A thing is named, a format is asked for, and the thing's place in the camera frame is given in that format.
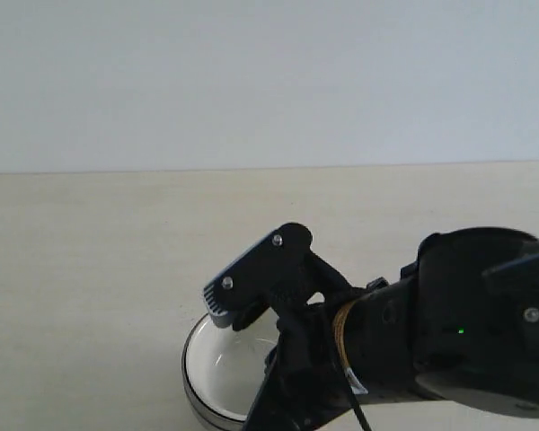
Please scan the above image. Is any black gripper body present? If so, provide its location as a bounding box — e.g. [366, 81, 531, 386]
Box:
[242, 303, 368, 430]

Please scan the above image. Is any white ceramic bowl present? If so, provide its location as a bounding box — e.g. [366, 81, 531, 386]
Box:
[186, 312, 282, 410]

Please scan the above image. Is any dimpled stainless steel bowl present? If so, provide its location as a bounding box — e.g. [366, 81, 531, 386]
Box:
[181, 309, 282, 423]

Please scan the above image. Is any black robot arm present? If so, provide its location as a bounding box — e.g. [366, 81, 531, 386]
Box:
[243, 227, 539, 430]

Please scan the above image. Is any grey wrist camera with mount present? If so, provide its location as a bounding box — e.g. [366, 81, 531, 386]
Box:
[202, 222, 360, 334]

